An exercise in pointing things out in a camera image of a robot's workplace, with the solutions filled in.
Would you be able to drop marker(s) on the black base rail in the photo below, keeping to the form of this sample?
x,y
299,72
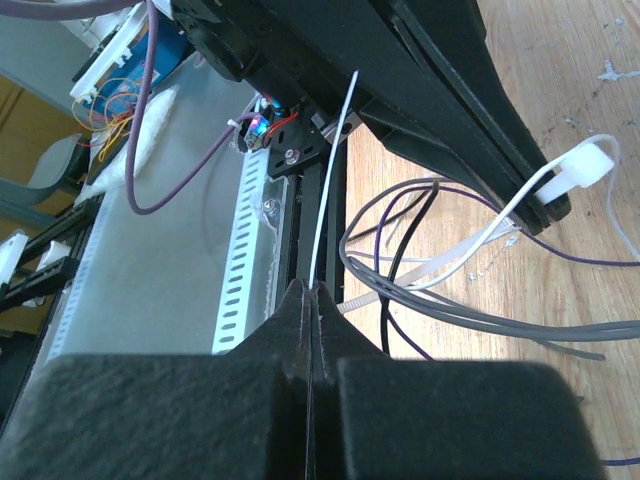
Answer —
x,y
314,205

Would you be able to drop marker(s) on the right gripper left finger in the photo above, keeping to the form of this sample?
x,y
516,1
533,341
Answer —
x,y
107,416

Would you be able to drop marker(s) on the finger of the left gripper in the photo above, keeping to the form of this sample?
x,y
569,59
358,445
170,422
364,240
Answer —
x,y
475,100
400,98

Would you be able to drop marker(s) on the left circuit board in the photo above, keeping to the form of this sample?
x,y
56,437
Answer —
x,y
270,120

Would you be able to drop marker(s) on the light blue slotted cable duct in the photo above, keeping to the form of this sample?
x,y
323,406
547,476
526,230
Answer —
x,y
154,284

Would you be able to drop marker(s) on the white blue box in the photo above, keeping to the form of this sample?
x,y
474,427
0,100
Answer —
x,y
106,85

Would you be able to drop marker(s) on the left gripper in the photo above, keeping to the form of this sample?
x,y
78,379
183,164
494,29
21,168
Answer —
x,y
250,35

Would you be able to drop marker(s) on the white zip tie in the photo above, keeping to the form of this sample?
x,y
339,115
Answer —
x,y
511,269

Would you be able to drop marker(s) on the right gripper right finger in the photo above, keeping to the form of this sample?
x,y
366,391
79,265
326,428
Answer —
x,y
448,419

